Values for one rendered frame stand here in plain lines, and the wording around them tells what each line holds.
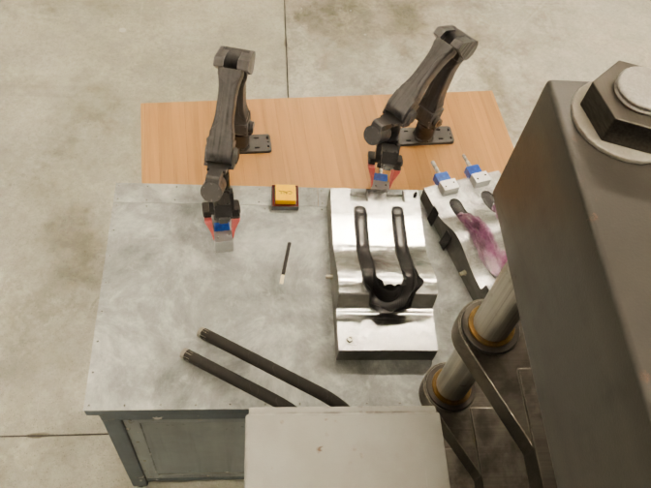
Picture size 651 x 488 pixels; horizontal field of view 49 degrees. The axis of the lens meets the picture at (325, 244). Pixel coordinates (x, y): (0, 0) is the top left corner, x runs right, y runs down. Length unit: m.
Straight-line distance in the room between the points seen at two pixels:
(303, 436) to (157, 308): 0.94
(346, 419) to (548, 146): 0.54
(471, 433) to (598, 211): 0.72
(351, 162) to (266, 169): 0.27
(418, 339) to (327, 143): 0.75
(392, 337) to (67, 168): 1.89
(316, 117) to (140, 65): 1.52
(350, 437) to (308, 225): 1.08
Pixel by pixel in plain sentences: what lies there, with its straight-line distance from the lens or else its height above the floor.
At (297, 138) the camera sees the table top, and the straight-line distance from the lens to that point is 2.29.
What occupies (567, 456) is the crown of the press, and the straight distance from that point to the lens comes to 0.76.
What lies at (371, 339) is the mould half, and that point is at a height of 0.86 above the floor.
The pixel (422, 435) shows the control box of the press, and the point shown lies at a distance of 1.12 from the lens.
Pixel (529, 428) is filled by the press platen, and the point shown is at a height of 1.54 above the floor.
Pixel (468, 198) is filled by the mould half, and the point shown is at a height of 0.86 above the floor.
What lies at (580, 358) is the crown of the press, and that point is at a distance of 0.71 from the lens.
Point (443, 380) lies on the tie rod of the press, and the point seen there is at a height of 1.34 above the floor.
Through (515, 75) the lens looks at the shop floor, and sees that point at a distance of 3.95.
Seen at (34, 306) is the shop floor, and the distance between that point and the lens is 2.95.
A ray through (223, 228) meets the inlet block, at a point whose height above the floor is 0.84.
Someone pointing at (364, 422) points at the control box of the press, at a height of 1.47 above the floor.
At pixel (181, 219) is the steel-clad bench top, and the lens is 2.09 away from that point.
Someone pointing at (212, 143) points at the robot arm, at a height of 1.10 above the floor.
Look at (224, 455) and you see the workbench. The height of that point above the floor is 0.32.
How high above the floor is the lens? 2.51
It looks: 56 degrees down
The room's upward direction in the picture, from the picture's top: 10 degrees clockwise
